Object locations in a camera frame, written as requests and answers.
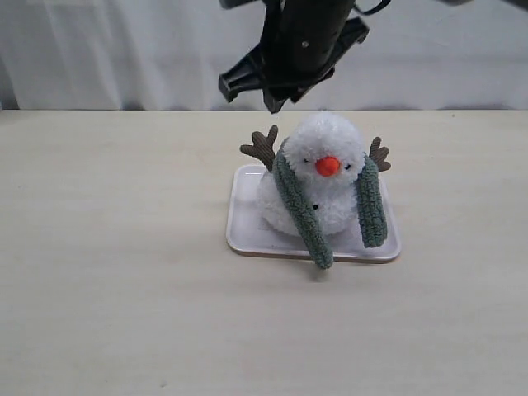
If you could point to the white backdrop curtain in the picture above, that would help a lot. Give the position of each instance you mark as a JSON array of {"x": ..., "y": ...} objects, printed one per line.
[{"x": 123, "y": 55}]

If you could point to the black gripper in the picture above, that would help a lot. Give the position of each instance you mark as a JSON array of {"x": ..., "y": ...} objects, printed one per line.
[{"x": 300, "y": 44}]

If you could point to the white plush snowman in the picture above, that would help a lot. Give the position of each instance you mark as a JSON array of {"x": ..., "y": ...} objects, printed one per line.
[{"x": 326, "y": 155}]

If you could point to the white rectangular tray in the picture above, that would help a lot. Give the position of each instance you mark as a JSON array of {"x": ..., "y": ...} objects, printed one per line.
[{"x": 247, "y": 233}]

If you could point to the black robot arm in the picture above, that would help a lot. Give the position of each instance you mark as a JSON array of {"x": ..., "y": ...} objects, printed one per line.
[{"x": 383, "y": 54}]

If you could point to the green knitted scarf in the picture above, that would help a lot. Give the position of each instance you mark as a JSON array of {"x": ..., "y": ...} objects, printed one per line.
[{"x": 308, "y": 217}]

